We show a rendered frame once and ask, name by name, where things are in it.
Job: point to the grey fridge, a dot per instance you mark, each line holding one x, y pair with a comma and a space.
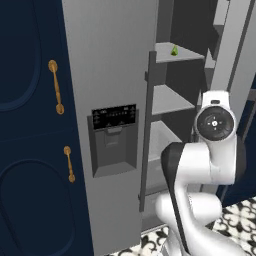
173, 100

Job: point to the green lemon wedge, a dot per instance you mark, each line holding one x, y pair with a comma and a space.
174, 50

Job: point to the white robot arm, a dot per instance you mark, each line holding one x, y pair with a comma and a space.
200, 166

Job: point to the grey open fridge door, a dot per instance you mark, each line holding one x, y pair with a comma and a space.
233, 50

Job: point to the navy cupboard door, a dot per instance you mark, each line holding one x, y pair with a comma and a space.
26, 66
36, 196

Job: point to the grey closed fridge door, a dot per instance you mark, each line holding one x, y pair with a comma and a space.
106, 66

